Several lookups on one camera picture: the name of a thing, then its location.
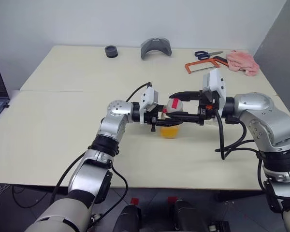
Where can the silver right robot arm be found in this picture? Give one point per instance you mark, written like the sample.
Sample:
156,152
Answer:
256,106

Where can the orange hacksaw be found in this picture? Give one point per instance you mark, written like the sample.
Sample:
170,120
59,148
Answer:
188,68

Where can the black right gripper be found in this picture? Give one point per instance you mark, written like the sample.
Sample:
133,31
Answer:
205,106

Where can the pink cloth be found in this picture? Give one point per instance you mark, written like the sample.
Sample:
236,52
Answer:
241,61

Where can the red tape piece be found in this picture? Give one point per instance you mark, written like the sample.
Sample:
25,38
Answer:
135,201
172,199

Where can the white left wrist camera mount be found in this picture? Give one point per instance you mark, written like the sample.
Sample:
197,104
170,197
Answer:
147,96

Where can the clear bottle with orange drink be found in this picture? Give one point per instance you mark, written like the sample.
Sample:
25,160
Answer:
169,132

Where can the dark rounded shape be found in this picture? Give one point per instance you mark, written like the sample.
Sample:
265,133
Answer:
128,218
187,217

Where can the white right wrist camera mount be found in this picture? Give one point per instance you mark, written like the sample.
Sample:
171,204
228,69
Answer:
217,82

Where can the black caster bracket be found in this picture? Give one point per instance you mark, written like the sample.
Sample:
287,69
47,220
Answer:
218,227
94,218

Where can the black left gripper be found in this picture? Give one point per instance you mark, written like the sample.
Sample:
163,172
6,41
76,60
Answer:
151,119

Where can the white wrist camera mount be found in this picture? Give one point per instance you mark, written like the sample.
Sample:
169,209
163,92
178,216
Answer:
147,96
217,82

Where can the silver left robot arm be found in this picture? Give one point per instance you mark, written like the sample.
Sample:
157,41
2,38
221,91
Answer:
113,120

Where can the white cap with red stripe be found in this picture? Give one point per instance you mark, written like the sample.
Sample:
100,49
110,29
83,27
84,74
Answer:
175,105

